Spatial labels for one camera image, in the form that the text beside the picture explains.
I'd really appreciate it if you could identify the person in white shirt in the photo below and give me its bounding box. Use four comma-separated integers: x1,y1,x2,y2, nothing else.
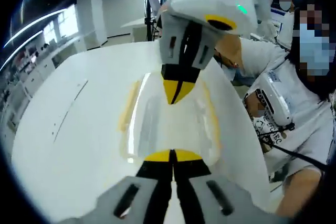
230,37,336,183

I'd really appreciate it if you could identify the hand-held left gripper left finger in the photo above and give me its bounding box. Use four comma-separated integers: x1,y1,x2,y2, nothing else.
59,149,174,224

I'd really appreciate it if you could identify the white chest-worn device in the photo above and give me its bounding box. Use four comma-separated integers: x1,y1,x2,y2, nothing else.
255,73,294,127

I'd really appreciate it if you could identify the black device cable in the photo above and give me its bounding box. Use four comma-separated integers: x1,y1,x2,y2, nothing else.
258,123,329,173

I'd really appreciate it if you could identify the small tilted screen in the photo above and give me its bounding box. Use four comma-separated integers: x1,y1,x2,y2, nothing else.
146,0,162,13

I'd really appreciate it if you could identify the white side table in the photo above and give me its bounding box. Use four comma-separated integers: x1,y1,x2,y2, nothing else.
120,15,161,42

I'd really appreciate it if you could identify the black monitor stand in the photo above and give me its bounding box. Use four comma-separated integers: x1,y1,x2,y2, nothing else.
145,0,159,42

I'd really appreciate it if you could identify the clear plastic bag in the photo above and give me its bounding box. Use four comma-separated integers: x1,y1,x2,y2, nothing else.
117,71,224,166

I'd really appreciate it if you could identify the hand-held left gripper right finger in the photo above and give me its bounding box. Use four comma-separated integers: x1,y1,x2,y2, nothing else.
173,149,292,224

